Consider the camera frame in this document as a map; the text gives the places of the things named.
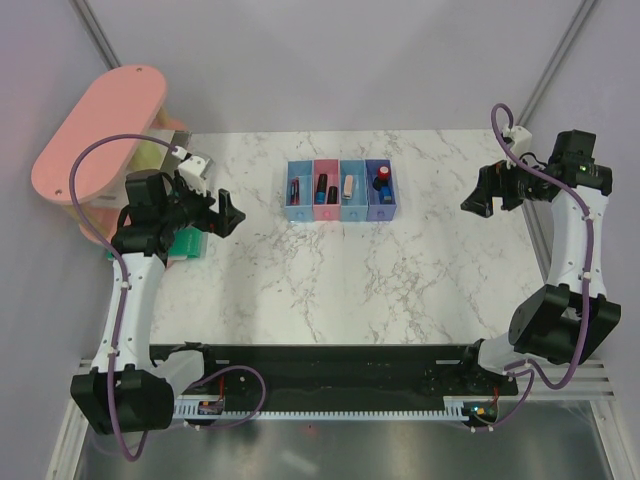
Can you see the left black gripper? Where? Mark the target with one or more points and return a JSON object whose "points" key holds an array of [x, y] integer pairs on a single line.
{"points": [[221, 223]]}

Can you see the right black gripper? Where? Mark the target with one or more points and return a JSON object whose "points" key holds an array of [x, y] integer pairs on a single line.
{"points": [[495, 181]]}

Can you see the red pen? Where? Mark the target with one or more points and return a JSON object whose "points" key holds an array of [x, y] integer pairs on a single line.
{"points": [[297, 191]]}

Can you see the light blue bin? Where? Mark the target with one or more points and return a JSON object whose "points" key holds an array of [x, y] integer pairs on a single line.
{"points": [[303, 212]]}

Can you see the blue eraser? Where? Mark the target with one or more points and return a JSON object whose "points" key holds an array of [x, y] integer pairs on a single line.
{"points": [[385, 195]]}

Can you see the red black stamp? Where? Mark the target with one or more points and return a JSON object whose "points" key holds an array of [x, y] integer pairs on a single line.
{"points": [[382, 178]]}

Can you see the blue cap highlighter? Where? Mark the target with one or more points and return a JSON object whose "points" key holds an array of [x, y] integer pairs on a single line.
{"points": [[321, 189]]}

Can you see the purple bin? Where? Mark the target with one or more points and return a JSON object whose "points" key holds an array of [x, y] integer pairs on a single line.
{"points": [[376, 211]]}

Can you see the pink cap highlighter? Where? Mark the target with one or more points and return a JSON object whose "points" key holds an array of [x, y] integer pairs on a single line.
{"points": [[332, 195]]}

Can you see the pink bin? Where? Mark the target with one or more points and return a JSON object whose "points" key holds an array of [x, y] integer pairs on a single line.
{"points": [[331, 168]]}

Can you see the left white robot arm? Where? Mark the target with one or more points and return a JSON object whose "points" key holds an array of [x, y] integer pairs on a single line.
{"points": [[124, 390]]}

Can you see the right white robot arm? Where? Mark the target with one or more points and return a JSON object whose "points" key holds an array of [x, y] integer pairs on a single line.
{"points": [[570, 316]]}

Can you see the green box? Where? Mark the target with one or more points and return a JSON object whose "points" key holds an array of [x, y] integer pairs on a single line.
{"points": [[185, 244]]}

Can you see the pink wooden shelf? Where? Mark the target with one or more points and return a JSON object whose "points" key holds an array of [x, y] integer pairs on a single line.
{"points": [[128, 99]]}

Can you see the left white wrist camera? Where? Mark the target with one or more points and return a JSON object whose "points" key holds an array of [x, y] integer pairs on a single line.
{"points": [[195, 170]]}

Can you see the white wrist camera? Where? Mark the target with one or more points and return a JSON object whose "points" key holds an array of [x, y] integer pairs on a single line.
{"points": [[518, 139], [195, 170]]}

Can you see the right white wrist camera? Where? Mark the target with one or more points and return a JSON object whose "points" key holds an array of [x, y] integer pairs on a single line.
{"points": [[518, 139]]}

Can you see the right aluminium frame post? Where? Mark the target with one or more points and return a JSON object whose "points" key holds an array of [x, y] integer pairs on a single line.
{"points": [[531, 114]]}

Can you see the aluminium frame post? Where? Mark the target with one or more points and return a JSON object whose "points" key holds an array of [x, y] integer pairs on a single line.
{"points": [[531, 114], [94, 30]]}

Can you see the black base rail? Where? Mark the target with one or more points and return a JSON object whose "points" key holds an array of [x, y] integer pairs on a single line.
{"points": [[367, 379]]}

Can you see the left aluminium frame post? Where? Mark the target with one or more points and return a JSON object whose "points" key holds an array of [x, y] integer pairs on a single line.
{"points": [[94, 30]]}

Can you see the white cable duct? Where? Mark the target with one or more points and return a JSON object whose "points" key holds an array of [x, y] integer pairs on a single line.
{"points": [[208, 408]]}

